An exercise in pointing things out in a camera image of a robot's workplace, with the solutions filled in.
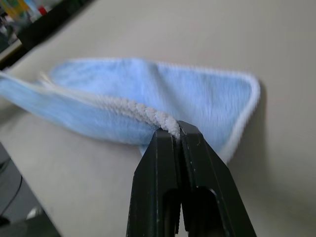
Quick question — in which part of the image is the black cable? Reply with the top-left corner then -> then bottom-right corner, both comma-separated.
0,158 -> 23,218

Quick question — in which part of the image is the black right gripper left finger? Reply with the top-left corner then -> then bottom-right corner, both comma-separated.
126,128 -> 183,237

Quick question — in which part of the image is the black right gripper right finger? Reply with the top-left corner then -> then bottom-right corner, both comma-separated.
177,120 -> 258,237

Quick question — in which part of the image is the yellow and green package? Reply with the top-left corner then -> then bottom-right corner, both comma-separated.
5,0 -> 32,18

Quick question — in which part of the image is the light blue white-edged towel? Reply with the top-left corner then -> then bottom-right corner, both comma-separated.
0,57 -> 261,165

